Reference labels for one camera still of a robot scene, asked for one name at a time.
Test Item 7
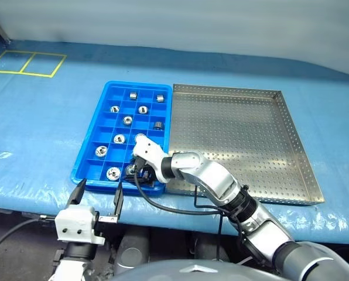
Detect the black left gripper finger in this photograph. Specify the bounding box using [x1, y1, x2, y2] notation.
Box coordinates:
[68, 177, 87, 207]
[113, 181, 124, 219]

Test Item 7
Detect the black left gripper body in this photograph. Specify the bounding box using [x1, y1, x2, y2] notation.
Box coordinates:
[92, 210, 120, 238]

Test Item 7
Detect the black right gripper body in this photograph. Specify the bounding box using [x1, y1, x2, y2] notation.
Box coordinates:
[135, 163, 158, 189]

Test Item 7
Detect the blue compartment tray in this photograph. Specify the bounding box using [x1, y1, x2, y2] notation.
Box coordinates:
[70, 81, 173, 196]

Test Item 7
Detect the dark grey rounded housing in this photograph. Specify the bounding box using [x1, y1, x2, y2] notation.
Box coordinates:
[188, 231, 231, 263]
[115, 227, 151, 276]

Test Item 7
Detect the blue plastic table cover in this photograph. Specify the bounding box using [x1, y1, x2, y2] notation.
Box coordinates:
[0, 37, 349, 244]

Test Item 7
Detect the perforated stainless steel tray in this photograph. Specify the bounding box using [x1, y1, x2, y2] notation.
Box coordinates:
[165, 83, 326, 207]

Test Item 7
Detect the grey robot torso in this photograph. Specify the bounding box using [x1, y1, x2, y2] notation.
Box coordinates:
[108, 256, 283, 281]

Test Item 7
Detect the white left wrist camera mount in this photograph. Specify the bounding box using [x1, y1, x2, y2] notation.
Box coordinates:
[54, 204, 107, 245]

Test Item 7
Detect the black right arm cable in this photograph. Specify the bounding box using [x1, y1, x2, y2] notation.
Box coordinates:
[132, 157, 247, 262]

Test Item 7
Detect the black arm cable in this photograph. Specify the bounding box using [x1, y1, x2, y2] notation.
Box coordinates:
[0, 215, 57, 261]
[132, 157, 247, 262]

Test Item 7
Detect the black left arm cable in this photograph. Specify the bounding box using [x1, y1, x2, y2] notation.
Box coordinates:
[0, 215, 57, 261]

